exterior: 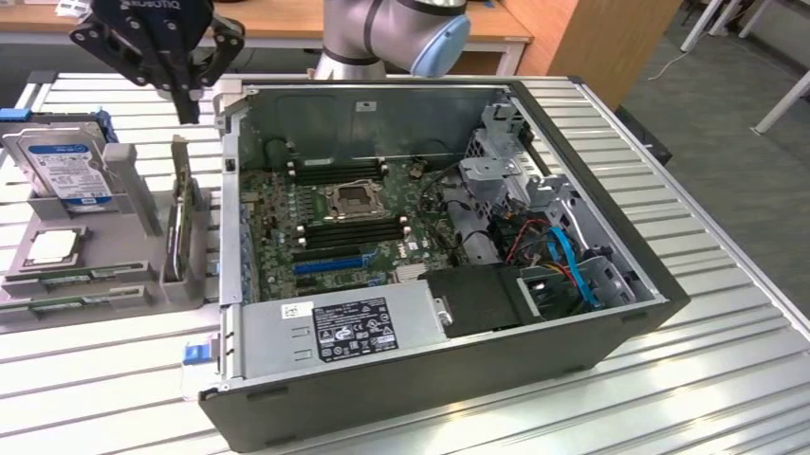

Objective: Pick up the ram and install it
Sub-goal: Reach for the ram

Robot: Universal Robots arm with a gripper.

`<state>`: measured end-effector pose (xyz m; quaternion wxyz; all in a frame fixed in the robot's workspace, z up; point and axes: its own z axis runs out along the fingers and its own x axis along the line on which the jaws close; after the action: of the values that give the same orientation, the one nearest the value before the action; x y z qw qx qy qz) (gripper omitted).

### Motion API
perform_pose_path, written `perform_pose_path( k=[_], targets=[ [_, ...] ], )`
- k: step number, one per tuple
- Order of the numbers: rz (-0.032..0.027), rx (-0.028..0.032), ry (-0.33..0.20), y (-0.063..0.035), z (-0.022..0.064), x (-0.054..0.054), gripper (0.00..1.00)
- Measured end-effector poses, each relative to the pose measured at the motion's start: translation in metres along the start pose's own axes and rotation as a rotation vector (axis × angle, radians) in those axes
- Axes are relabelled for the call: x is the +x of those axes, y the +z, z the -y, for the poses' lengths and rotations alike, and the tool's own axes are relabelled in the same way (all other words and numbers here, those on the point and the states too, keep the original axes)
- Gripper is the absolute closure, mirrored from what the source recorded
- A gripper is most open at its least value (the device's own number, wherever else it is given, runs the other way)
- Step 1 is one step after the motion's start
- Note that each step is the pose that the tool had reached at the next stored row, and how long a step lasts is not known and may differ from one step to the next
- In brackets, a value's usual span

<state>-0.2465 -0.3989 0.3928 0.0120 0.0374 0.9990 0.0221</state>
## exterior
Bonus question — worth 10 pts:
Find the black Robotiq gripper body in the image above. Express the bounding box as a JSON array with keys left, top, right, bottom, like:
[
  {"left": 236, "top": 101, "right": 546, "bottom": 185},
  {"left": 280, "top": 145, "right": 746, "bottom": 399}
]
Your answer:
[{"left": 91, "top": 0, "right": 216, "bottom": 59}]

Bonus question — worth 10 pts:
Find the black RAM slot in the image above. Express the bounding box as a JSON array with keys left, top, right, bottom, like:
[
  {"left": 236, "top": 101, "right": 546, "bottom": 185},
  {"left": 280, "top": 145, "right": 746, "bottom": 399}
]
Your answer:
[
  {"left": 288, "top": 164, "right": 389, "bottom": 173},
  {"left": 299, "top": 235, "right": 413, "bottom": 250},
  {"left": 289, "top": 170, "right": 391, "bottom": 180},
  {"left": 295, "top": 216, "right": 407, "bottom": 231},
  {"left": 296, "top": 223, "right": 409, "bottom": 238},
  {"left": 287, "top": 158, "right": 388, "bottom": 168},
  {"left": 297, "top": 228, "right": 411, "bottom": 244}
]

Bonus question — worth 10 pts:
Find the green RAM stick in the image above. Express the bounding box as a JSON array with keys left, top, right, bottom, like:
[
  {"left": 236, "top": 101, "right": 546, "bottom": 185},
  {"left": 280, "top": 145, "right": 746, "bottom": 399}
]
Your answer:
[
  {"left": 0, "top": 291, "right": 144, "bottom": 314},
  {"left": 37, "top": 267, "right": 137, "bottom": 286}
]

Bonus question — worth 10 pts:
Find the blue disk caddy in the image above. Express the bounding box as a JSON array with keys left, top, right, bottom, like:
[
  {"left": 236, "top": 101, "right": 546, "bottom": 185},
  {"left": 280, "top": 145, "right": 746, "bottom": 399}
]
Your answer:
[{"left": 0, "top": 107, "right": 120, "bottom": 144}]

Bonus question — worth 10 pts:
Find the silver hard disk blue label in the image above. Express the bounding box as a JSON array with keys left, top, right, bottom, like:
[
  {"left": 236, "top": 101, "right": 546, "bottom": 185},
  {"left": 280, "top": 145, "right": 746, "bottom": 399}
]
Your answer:
[{"left": 0, "top": 121, "right": 116, "bottom": 210}]

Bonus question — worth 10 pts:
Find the green graphics card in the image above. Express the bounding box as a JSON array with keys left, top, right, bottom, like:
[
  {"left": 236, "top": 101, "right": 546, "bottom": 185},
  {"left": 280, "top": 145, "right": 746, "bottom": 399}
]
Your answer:
[{"left": 163, "top": 134, "right": 199, "bottom": 282}]

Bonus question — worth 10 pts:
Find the metal CPU socket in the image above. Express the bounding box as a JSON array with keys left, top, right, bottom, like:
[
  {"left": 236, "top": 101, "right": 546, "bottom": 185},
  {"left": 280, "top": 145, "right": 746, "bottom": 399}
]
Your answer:
[{"left": 320, "top": 181, "right": 392, "bottom": 223}]

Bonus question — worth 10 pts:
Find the green motherboard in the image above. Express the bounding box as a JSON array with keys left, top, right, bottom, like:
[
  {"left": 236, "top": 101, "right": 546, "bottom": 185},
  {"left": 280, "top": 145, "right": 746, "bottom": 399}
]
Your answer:
[{"left": 237, "top": 159, "right": 474, "bottom": 304}]

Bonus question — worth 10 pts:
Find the grey parts rack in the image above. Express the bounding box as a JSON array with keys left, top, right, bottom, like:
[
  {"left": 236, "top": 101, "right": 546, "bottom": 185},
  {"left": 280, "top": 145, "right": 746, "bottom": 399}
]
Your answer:
[{"left": 0, "top": 142, "right": 221, "bottom": 329}]

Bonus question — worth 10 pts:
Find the silver CPU chip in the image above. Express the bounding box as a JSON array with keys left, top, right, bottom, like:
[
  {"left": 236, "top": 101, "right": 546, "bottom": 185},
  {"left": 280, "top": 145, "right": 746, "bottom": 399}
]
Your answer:
[{"left": 20, "top": 229, "right": 88, "bottom": 269}]

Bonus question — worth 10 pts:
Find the long black expansion slot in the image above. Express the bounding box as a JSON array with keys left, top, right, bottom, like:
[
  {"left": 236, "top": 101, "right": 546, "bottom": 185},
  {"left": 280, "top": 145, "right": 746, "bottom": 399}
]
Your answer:
[{"left": 295, "top": 244, "right": 363, "bottom": 266}]

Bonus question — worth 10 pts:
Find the grey metal disk bay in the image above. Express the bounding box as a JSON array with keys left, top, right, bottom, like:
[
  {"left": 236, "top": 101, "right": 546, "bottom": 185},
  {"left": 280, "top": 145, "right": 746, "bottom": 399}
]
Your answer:
[{"left": 455, "top": 100, "right": 636, "bottom": 304}]

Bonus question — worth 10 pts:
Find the blue expansion slot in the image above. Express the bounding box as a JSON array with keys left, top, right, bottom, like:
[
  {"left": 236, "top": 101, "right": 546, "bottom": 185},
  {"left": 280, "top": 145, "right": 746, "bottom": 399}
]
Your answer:
[{"left": 291, "top": 257, "right": 376, "bottom": 280}]

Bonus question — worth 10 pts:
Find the wooden cabinet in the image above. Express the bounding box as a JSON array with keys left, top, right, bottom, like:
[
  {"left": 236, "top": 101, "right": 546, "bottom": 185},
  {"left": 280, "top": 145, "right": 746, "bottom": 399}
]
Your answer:
[{"left": 522, "top": 0, "right": 686, "bottom": 111}]

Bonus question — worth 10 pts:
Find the silver power supply with label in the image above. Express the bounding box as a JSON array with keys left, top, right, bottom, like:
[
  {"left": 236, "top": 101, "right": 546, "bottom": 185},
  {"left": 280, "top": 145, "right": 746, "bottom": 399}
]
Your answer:
[{"left": 232, "top": 279, "right": 453, "bottom": 381}]

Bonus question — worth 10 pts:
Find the black plastic fan shroud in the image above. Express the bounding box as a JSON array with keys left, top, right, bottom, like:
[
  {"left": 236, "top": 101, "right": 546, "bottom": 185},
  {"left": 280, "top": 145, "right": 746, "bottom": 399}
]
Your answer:
[{"left": 425, "top": 264, "right": 527, "bottom": 338}]

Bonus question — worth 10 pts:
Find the white table leg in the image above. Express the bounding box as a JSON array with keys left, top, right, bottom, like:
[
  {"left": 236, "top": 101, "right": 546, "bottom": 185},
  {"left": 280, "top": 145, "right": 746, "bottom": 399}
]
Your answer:
[
  {"left": 750, "top": 70, "right": 810, "bottom": 137},
  {"left": 678, "top": 0, "right": 730, "bottom": 53}
]

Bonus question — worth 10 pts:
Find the black open PC case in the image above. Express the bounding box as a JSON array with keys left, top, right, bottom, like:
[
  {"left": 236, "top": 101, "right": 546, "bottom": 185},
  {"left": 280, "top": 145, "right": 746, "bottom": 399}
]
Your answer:
[{"left": 197, "top": 78, "right": 692, "bottom": 449}]

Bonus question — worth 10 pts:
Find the wooden desk white frame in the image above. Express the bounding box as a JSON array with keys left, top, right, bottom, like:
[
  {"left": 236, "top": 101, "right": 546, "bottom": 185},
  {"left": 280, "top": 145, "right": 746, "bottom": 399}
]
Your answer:
[{"left": 0, "top": 0, "right": 534, "bottom": 78}]

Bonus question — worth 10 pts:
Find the black looped wire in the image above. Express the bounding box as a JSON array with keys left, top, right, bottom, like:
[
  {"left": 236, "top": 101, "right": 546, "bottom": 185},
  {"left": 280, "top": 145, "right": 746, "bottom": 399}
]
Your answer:
[{"left": 417, "top": 165, "right": 471, "bottom": 211}]

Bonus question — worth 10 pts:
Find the red and black wire bundle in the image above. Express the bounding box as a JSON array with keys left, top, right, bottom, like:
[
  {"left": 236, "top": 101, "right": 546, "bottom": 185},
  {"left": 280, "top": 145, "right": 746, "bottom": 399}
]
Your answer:
[{"left": 508, "top": 216, "right": 560, "bottom": 264}]

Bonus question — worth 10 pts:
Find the blue flat wire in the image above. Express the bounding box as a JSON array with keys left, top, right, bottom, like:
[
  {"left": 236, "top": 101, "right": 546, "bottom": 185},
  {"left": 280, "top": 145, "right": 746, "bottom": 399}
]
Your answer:
[{"left": 548, "top": 226, "right": 600, "bottom": 312}]

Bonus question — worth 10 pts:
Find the white floor cable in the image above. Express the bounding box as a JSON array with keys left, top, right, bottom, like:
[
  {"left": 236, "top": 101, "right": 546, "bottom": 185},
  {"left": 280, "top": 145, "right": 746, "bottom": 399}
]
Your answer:
[{"left": 647, "top": 48, "right": 692, "bottom": 82}]

